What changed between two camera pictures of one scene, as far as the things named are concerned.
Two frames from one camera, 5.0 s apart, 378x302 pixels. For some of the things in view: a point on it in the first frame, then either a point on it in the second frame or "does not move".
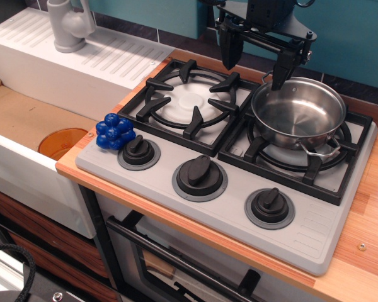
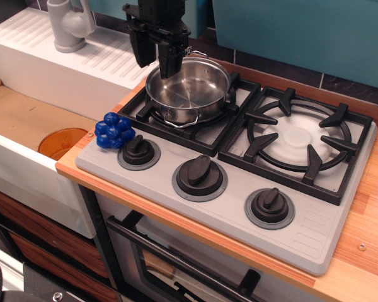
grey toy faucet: (70, 28) does not move
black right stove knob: (269, 209) does not move
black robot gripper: (273, 24) -> (164, 19)
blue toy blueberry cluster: (114, 132) does not move
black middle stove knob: (200, 179) does not move
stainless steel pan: (303, 114) -> (201, 90)
